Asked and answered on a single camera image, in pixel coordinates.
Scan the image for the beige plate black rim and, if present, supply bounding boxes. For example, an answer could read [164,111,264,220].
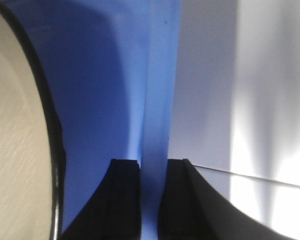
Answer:
[0,1,65,240]

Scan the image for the blue plastic tray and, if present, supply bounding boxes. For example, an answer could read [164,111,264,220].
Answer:
[5,0,182,240]

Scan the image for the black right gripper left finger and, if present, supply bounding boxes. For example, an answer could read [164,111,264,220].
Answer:
[60,159,141,240]

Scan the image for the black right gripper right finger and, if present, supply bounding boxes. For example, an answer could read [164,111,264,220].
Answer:
[157,159,300,240]

